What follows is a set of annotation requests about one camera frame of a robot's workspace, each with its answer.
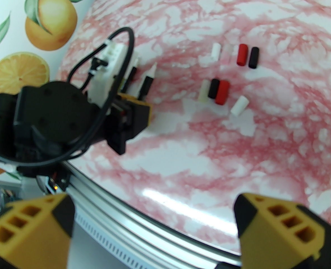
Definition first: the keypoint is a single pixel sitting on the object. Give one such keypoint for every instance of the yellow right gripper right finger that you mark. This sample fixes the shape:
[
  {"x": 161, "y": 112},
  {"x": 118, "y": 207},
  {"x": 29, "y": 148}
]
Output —
[{"x": 283, "y": 234}]

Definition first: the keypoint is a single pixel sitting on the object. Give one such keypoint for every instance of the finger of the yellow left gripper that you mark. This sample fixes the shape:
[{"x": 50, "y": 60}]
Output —
[{"x": 137, "y": 101}]

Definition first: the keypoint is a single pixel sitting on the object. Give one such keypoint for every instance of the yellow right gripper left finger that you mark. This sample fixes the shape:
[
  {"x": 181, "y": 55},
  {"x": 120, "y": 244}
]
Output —
[{"x": 28, "y": 234}]

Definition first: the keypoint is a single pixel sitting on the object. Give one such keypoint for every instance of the black marker pen white barrel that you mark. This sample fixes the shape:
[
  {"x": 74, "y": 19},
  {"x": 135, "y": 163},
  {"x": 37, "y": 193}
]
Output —
[{"x": 132, "y": 76}]

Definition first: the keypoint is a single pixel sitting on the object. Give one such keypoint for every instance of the cream pen cap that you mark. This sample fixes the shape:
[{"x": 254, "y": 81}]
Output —
[{"x": 203, "y": 92}]

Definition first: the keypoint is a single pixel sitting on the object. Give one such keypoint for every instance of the black pen cap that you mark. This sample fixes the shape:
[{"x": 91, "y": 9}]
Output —
[
  {"x": 254, "y": 57},
  {"x": 213, "y": 88}
]

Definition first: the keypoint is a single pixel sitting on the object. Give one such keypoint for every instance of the red pen cap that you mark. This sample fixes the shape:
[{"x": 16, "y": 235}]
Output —
[
  {"x": 241, "y": 54},
  {"x": 222, "y": 92}
]

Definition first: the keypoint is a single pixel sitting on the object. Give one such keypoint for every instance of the white pen cap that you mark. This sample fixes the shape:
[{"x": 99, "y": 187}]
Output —
[
  {"x": 239, "y": 105},
  {"x": 216, "y": 51}
]

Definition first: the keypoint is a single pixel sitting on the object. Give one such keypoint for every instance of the translucent pen cap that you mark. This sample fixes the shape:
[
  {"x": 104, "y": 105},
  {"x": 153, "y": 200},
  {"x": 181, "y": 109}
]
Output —
[{"x": 228, "y": 51}]

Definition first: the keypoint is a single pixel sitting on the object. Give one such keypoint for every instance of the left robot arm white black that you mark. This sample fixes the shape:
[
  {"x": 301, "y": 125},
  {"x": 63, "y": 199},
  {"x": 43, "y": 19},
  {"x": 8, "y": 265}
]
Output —
[{"x": 46, "y": 178}]

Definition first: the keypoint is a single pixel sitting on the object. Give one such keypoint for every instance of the pink marble pattern table mat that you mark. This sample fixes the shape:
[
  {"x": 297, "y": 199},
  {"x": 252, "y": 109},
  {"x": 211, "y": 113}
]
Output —
[{"x": 266, "y": 150}]

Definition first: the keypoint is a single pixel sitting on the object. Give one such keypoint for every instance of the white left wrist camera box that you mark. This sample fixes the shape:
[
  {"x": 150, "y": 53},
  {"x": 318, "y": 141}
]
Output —
[{"x": 112, "y": 66}]

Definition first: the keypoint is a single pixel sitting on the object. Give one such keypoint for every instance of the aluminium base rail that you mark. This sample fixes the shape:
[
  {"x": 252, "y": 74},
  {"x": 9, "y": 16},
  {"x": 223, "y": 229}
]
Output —
[{"x": 126, "y": 206}]

